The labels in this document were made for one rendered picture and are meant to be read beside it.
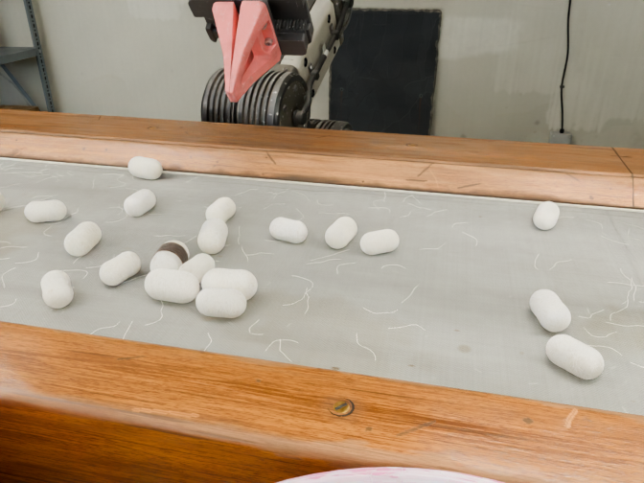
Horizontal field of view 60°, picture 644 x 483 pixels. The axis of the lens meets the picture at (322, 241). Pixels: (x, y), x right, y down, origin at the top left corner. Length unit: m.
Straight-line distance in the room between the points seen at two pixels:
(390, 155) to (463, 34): 1.90
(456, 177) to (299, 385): 0.34
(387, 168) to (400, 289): 0.20
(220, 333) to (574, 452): 0.20
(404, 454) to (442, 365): 0.10
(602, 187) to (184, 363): 0.42
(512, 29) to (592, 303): 2.10
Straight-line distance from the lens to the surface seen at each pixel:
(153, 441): 0.28
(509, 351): 0.35
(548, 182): 0.58
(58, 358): 0.32
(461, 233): 0.48
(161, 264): 0.40
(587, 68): 2.54
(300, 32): 0.55
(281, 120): 0.81
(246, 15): 0.51
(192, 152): 0.63
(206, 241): 0.43
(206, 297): 0.36
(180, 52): 2.72
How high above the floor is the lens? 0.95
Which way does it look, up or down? 27 degrees down
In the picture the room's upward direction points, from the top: straight up
